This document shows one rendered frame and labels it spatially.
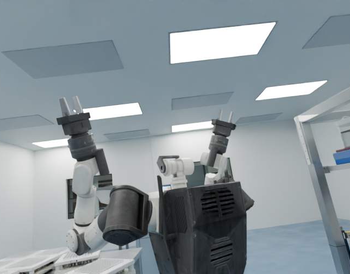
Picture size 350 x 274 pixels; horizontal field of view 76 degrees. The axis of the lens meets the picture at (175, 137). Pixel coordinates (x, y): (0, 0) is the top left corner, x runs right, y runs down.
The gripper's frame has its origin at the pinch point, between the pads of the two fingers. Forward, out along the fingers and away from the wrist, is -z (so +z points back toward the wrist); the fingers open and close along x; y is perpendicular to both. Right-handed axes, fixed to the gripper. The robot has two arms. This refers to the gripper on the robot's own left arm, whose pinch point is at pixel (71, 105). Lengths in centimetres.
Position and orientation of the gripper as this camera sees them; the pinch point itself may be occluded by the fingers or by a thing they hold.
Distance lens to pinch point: 85.8
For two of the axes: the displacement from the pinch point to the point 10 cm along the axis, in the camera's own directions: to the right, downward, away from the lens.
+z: 2.0, 9.6, 1.7
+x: 4.5, -2.4, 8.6
